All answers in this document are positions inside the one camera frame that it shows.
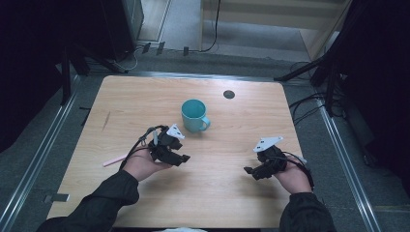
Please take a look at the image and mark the black metal post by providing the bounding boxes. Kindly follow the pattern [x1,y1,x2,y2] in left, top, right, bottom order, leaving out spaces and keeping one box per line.
[60,47,73,106]

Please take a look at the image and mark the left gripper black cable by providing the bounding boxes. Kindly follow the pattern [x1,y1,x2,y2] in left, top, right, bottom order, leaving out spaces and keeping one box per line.
[119,124,169,172]

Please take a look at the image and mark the hanging black cable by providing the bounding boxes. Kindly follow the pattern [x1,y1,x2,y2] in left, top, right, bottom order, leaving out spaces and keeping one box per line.
[196,0,222,54]

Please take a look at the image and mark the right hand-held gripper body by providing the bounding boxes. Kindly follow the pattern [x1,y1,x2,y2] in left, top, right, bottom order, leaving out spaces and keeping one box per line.
[252,135,288,178]

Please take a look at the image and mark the white floor cable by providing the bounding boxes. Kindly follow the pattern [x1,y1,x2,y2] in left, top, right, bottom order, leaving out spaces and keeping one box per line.
[112,44,146,73]

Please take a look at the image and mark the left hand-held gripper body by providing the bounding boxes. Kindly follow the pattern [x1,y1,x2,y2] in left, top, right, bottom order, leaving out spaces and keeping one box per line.
[148,124,187,163]

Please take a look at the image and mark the person's right hand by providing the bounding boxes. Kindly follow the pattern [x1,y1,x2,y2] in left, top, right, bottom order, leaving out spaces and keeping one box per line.
[274,158,313,195]

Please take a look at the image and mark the pink stick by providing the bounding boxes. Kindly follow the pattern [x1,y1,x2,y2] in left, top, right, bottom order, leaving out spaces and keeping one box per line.
[102,154,130,168]

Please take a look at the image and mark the aluminium floor rail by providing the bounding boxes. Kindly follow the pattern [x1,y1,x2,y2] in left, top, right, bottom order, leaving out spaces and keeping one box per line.
[313,96,385,232]
[0,74,81,232]

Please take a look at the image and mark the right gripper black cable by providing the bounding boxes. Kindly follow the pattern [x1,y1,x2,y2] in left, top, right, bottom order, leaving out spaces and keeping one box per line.
[269,150,315,190]

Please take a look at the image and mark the person's left hand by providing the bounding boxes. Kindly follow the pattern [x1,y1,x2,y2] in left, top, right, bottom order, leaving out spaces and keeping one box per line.
[122,148,174,183]

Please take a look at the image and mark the bundle of black floor cables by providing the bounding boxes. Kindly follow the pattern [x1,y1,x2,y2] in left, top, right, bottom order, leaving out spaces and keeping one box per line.
[288,91,346,127]

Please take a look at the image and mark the black stand leg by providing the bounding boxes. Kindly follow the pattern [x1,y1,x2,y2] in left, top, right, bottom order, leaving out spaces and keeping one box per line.
[274,52,330,82]

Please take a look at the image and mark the grey metal bracket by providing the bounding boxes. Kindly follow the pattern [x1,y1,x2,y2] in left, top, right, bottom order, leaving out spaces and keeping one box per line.
[43,192,71,204]

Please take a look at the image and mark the black cabinet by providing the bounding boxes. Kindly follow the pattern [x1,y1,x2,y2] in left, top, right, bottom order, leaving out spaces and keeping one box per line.
[98,0,145,63]

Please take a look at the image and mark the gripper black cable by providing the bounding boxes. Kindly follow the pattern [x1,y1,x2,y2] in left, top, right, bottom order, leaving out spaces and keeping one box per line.
[269,150,315,190]
[119,124,169,172]

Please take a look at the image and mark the teal cup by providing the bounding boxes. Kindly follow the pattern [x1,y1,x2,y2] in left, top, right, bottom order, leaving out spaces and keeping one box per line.
[180,98,212,134]

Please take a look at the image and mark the white cloth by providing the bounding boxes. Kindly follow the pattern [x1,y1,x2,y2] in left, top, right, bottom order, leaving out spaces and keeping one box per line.
[151,226,208,232]

